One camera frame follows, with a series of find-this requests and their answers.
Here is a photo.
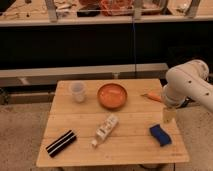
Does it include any white plastic bottle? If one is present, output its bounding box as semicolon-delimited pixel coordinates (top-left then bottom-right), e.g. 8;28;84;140
91;114;118;148

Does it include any orange carrot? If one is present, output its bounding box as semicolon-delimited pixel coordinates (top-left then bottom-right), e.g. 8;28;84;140
141;93;162;102

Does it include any background workbench shelf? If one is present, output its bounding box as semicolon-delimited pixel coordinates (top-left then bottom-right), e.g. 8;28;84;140
0;0;213;27

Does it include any black white striped block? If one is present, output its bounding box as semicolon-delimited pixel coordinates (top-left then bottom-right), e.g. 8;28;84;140
46;130;77;157

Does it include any clear plastic cup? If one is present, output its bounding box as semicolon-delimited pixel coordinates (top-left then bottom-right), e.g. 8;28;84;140
69;81;86;103

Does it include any blue cable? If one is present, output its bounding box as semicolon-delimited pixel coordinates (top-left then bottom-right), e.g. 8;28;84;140
131;18;138;80

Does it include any wooden table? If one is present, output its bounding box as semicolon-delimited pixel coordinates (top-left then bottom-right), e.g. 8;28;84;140
37;79;189;167

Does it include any blue sponge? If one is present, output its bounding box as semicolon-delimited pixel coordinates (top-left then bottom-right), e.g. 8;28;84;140
149;124;172;147

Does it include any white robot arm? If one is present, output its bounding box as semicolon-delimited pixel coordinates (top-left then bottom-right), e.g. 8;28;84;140
161;60;213;123

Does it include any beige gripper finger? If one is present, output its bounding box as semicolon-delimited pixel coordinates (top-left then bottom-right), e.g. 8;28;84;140
163;107;177;123

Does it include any orange bowl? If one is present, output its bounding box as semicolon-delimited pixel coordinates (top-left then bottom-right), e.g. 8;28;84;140
97;83;127;110

